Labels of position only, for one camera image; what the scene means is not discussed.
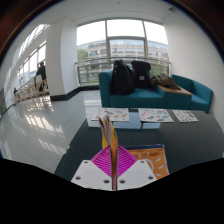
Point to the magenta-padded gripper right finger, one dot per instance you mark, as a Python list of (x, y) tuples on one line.
[(136, 175)]

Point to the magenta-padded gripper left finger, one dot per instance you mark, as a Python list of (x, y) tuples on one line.
[(91, 175)]

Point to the orange yellow pink printed towel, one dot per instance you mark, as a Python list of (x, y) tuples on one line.
[(151, 160)]

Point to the teal sofa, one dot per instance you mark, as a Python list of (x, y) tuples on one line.
[(136, 98)]

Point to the wooden sofa side table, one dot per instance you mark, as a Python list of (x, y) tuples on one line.
[(175, 90)]

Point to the large black backpack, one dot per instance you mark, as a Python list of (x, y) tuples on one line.
[(121, 78)]

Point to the brown jacket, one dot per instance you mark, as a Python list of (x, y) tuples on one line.
[(165, 81)]

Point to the black backpack with grey patch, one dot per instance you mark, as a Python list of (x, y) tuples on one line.
[(141, 75)]

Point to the row of wooden chairs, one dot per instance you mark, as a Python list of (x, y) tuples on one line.
[(30, 90)]

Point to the person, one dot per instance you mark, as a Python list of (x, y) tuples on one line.
[(41, 73)]

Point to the metal window railing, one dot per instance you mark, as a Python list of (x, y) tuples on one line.
[(96, 60)]

